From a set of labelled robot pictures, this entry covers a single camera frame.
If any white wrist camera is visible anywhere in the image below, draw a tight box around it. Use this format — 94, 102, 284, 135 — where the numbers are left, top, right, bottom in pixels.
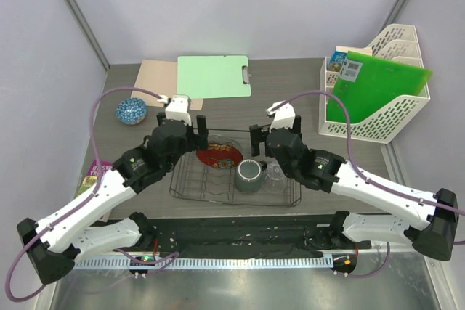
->
266, 101, 296, 131
157, 95, 192, 126

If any white file organizer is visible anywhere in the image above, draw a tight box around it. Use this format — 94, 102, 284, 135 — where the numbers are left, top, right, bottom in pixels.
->
318, 24, 432, 144

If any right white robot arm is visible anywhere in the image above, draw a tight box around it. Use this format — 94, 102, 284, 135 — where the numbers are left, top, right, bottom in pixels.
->
249, 119, 459, 261

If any clear glass tumbler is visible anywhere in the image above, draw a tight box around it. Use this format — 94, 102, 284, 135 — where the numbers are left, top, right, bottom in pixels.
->
264, 161, 287, 194

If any blue booklet in organizer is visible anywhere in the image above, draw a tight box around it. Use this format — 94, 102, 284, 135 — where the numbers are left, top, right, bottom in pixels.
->
327, 46, 349, 73

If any green plastic folder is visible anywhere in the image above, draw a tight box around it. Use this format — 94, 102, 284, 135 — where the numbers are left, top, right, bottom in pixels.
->
332, 51, 432, 123

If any white slotted cable duct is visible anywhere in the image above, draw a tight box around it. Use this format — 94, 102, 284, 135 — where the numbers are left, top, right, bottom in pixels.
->
74, 254, 333, 271

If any green clipboard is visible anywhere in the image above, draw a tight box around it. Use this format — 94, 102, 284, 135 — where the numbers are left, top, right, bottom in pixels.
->
177, 55, 251, 99

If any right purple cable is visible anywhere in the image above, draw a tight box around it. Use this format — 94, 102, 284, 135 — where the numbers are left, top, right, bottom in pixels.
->
274, 90, 465, 216

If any blue patterned bowl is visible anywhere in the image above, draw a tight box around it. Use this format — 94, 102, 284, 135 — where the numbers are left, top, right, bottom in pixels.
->
116, 97, 147, 125

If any purple treehouse book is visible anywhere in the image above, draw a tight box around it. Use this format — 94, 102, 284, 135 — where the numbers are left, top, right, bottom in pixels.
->
76, 160, 113, 197

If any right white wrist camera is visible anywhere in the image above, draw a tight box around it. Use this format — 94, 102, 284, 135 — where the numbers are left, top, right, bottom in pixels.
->
266, 101, 296, 131

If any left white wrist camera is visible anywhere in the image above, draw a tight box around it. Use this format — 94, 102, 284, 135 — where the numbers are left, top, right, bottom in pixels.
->
157, 95, 192, 126

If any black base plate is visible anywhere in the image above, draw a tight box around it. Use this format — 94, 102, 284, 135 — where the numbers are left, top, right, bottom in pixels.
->
112, 213, 371, 258

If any beige folder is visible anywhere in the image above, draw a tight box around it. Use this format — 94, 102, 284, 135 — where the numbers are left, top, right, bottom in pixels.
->
131, 60, 203, 111

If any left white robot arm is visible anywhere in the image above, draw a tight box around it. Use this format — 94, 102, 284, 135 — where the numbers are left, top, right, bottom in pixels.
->
17, 113, 209, 285

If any grey ceramic mug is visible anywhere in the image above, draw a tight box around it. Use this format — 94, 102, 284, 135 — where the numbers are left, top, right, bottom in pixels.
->
234, 159, 267, 194

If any black wire dish rack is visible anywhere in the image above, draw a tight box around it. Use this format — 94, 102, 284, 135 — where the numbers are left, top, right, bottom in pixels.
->
170, 129, 302, 207

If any red floral plate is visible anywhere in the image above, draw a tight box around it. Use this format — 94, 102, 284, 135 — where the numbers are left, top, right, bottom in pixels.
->
196, 141, 243, 169

